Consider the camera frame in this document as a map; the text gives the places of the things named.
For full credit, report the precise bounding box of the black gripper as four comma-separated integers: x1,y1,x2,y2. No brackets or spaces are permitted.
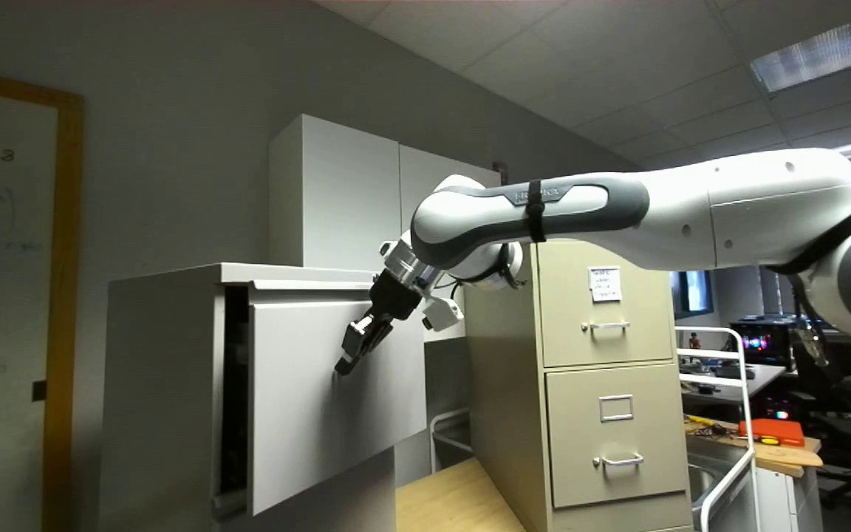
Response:
332,267,429,382

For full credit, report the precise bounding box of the grey file cabinet drawer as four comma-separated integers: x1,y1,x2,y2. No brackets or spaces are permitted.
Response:
212,286,431,521

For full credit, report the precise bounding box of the beige file cabinet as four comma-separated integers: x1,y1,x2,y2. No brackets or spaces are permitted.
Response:
460,237,695,532

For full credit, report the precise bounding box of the grey file cabinet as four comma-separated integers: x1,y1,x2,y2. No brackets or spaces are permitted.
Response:
97,260,431,532

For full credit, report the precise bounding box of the beige drawer with empty label holder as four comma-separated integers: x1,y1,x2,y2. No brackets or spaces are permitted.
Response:
543,357,695,515

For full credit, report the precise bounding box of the beige drawer with white label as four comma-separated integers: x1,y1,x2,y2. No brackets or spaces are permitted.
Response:
537,243,679,370

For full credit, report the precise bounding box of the white paper label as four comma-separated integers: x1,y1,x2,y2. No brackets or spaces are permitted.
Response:
584,263,627,307

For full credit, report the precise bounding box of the wood framed whiteboard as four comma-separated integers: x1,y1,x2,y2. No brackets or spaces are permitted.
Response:
0,64,89,532

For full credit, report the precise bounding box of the white metal tube rack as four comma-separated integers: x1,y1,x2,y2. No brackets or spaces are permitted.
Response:
673,322,758,532

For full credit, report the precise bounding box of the orange tool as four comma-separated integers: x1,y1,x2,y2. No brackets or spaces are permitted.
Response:
744,416,810,450

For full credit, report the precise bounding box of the wooden workbench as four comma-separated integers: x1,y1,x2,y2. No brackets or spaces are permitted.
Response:
683,410,826,480

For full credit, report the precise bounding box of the ceiling light panel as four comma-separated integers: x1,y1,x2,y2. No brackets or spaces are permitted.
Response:
744,2,851,97

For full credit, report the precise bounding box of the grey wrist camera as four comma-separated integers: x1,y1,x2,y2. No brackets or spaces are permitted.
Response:
376,233,469,335

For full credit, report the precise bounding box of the white tube frame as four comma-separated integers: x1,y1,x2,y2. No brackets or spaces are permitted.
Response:
425,406,475,480

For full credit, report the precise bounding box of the white wall cabinet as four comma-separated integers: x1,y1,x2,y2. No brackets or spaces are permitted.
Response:
267,112,501,276

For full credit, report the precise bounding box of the black strap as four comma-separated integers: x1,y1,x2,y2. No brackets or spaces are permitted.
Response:
524,178,550,246

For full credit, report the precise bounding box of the silver drawer handle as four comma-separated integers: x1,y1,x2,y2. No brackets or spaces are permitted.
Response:
580,316,633,345
592,450,648,480

